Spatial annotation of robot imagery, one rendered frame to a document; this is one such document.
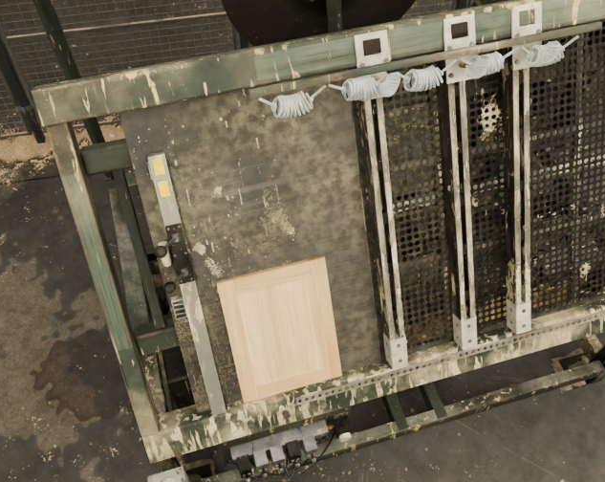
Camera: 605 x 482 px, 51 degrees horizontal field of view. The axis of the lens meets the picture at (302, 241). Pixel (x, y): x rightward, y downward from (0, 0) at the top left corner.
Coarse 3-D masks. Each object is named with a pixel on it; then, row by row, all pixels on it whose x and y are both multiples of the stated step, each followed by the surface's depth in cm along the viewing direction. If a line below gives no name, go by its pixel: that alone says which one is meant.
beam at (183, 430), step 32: (544, 320) 247; (416, 352) 240; (448, 352) 238; (512, 352) 246; (320, 384) 230; (384, 384) 236; (416, 384) 240; (160, 416) 227; (192, 416) 225; (224, 416) 223; (256, 416) 227; (160, 448) 221; (192, 448) 225
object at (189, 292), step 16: (160, 176) 189; (176, 208) 193; (192, 288) 204; (192, 304) 206; (192, 320) 208; (192, 336) 210; (208, 352) 214; (208, 368) 216; (208, 384) 218; (208, 400) 220
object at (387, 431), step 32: (128, 256) 275; (128, 288) 266; (160, 288) 274; (160, 352) 316; (160, 384) 241; (544, 384) 308; (416, 416) 298; (448, 416) 298; (320, 448) 289; (352, 448) 292; (224, 480) 280
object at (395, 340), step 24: (360, 48) 183; (384, 48) 185; (384, 72) 188; (384, 96) 183; (360, 120) 201; (384, 144) 200; (384, 168) 203; (384, 192) 206; (384, 216) 209; (384, 240) 212; (384, 264) 215; (384, 288) 219; (384, 312) 225; (384, 336) 232
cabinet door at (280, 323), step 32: (320, 256) 215; (224, 288) 209; (256, 288) 212; (288, 288) 215; (320, 288) 218; (256, 320) 217; (288, 320) 220; (320, 320) 223; (256, 352) 221; (288, 352) 224; (320, 352) 228; (256, 384) 226; (288, 384) 229
